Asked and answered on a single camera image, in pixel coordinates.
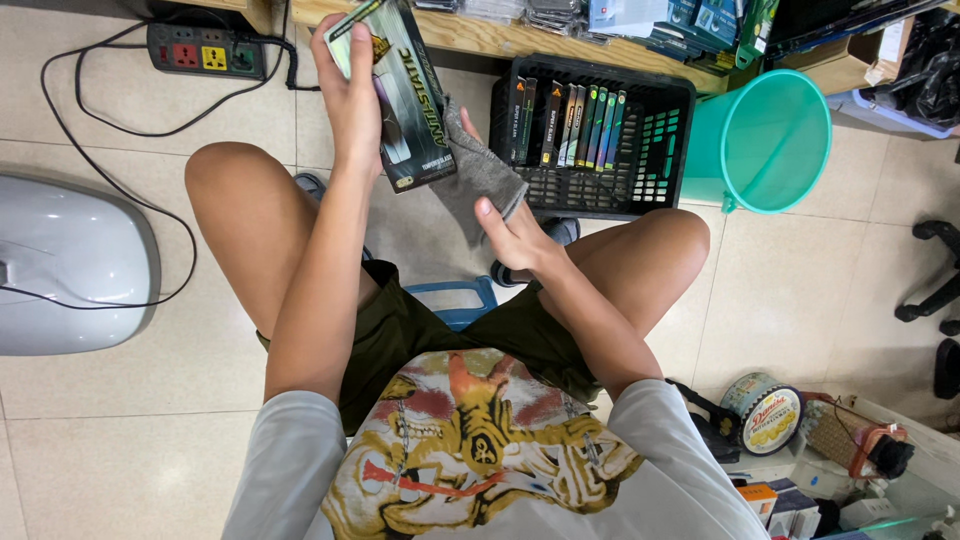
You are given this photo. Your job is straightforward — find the person's right hand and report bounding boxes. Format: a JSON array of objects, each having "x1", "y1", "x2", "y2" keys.
[{"x1": 459, "y1": 106, "x2": 573, "y2": 277}]

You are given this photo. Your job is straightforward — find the person's left hand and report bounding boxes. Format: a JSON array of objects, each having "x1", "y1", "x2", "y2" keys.
[{"x1": 310, "y1": 13, "x2": 385, "y2": 183}]

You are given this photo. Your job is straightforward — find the black screen protector box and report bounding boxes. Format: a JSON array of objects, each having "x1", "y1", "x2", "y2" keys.
[{"x1": 322, "y1": 0, "x2": 459, "y2": 195}]

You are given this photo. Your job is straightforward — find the gray cloth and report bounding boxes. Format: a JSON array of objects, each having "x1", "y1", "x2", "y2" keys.
[{"x1": 429, "y1": 93, "x2": 530, "y2": 249}]

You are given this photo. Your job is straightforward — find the gray right shoe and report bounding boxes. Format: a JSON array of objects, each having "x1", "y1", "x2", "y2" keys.
[{"x1": 491, "y1": 216, "x2": 582, "y2": 288}]

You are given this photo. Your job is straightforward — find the gray shoe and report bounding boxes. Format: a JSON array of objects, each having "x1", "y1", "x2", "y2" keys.
[
  {"x1": 491, "y1": 216, "x2": 582, "y2": 288},
  {"x1": 294, "y1": 172, "x2": 328, "y2": 204}
]

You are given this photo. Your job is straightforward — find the gray left shoe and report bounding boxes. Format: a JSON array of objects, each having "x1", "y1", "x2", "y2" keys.
[{"x1": 294, "y1": 172, "x2": 328, "y2": 204}]

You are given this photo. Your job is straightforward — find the blue plastic stool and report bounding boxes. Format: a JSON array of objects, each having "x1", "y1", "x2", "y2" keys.
[{"x1": 403, "y1": 276, "x2": 500, "y2": 333}]

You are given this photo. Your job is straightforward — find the person's right leg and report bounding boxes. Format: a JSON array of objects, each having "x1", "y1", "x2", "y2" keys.
[{"x1": 536, "y1": 208, "x2": 711, "y2": 339}]

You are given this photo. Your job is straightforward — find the person's leg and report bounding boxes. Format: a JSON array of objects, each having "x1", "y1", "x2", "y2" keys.
[
  {"x1": 536, "y1": 208, "x2": 711, "y2": 339},
  {"x1": 184, "y1": 141, "x2": 382, "y2": 339}
]

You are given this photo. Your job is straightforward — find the row of upright packets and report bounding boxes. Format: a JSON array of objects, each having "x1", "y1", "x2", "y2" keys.
[{"x1": 510, "y1": 75, "x2": 628, "y2": 172}]

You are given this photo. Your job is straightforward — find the olive green shorts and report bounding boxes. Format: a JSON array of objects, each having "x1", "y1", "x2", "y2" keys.
[{"x1": 255, "y1": 258, "x2": 605, "y2": 436}]

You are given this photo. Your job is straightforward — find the person's left leg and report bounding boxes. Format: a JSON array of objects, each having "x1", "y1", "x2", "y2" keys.
[{"x1": 184, "y1": 141, "x2": 382, "y2": 339}]

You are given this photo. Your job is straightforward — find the black power strip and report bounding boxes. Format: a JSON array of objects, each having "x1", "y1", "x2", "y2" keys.
[{"x1": 146, "y1": 21, "x2": 267, "y2": 81}]

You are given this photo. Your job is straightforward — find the black plastic crate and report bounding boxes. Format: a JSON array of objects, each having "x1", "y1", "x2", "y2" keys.
[{"x1": 489, "y1": 52, "x2": 697, "y2": 222}]

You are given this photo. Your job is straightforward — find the gray printed t-shirt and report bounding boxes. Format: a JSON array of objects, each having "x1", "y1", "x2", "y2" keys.
[{"x1": 221, "y1": 348, "x2": 770, "y2": 540}]

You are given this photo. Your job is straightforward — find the wooden shelf with packets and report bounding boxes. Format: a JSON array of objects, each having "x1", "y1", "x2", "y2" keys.
[{"x1": 288, "y1": 0, "x2": 960, "y2": 95}]

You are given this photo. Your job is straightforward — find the teal plastic bucket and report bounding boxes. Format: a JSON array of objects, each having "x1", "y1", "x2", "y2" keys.
[{"x1": 678, "y1": 69, "x2": 834, "y2": 216}]

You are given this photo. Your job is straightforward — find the round cookie tin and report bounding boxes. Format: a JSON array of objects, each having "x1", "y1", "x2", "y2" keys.
[{"x1": 720, "y1": 372, "x2": 805, "y2": 457}]

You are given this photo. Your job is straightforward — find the gray plastic appliance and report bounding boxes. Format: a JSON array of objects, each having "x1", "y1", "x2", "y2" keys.
[{"x1": 0, "y1": 174, "x2": 162, "y2": 357}]

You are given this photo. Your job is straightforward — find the cardboard box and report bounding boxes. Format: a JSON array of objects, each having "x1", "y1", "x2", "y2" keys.
[{"x1": 780, "y1": 15, "x2": 916, "y2": 97}]

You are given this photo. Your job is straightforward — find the blue plastic bin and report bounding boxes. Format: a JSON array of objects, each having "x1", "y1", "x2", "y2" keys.
[{"x1": 828, "y1": 88, "x2": 960, "y2": 141}]

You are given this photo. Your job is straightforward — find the glass display case with boxes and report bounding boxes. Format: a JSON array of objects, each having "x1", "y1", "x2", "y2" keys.
[{"x1": 723, "y1": 393, "x2": 960, "y2": 540}]

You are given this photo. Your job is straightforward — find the black chair base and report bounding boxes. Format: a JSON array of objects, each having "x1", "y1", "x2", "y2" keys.
[{"x1": 894, "y1": 219, "x2": 960, "y2": 400}]

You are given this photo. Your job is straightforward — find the black plastic bag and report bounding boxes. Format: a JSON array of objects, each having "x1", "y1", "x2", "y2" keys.
[{"x1": 873, "y1": 7, "x2": 960, "y2": 129}]

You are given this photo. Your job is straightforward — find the thick black power cord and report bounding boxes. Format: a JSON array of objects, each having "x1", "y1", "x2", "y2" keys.
[{"x1": 236, "y1": 0, "x2": 322, "y2": 93}]

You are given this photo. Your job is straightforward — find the thin black cable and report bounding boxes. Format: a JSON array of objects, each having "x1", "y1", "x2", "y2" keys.
[{"x1": 0, "y1": 21, "x2": 290, "y2": 310}]

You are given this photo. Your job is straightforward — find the black strap bag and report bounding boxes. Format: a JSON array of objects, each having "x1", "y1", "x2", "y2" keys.
[{"x1": 667, "y1": 378, "x2": 744, "y2": 464}]

